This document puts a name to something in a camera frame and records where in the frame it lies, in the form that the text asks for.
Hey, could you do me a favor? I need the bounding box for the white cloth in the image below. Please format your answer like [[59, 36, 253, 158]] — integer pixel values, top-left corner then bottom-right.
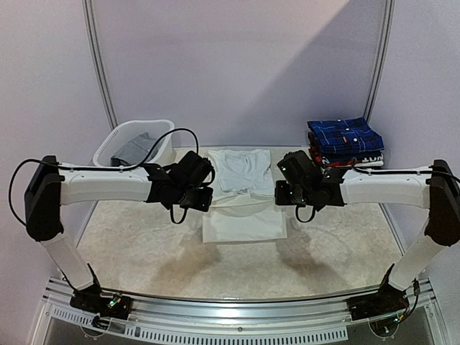
[[202, 149, 287, 244]]

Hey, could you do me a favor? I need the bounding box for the blue plaid shirt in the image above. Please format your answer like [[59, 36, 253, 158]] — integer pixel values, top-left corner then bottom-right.
[[307, 117, 385, 155]]

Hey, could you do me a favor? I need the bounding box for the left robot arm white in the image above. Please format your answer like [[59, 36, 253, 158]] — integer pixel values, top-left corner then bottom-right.
[[24, 151, 216, 312]]

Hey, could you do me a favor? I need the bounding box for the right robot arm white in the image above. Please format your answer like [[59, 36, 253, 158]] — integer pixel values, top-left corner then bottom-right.
[[275, 150, 459, 313]]

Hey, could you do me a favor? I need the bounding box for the white plastic laundry basket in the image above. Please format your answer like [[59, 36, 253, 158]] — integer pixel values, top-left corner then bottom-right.
[[93, 119, 175, 167]]

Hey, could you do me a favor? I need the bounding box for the red black folded garment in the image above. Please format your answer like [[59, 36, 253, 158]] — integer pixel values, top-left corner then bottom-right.
[[308, 132, 362, 167]]

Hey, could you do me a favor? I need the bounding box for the grey folded garment in basket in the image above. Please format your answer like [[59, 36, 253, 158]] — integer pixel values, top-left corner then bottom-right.
[[110, 132, 158, 167]]

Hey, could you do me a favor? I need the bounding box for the white folded garment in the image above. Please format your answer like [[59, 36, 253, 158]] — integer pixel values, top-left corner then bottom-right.
[[354, 160, 384, 169]]

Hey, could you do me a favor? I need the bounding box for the aluminium front rail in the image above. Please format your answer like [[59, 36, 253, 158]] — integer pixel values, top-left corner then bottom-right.
[[31, 278, 449, 344]]

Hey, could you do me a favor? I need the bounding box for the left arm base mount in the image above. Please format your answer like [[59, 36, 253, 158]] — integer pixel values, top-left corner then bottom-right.
[[70, 284, 133, 331]]

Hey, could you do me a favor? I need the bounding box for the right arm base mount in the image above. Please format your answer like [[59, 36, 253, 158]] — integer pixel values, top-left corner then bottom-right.
[[346, 279, 420, 339]]

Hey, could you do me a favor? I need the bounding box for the right wall aluminium profile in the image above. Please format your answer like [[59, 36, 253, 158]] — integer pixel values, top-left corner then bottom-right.
[[363, 0, 395, 124]]

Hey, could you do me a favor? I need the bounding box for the wall aluminium profile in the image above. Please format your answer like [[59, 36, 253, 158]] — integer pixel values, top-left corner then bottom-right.
[[82, 0, 118, 129], [363, 0, 395, 124]]

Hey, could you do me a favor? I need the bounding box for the left wall aluminium profile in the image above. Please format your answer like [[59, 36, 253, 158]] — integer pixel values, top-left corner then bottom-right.
[[82, 0, 118, 129]]

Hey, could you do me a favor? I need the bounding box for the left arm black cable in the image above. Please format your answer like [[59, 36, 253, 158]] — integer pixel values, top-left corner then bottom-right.
[[7, 126, 216, 226]]

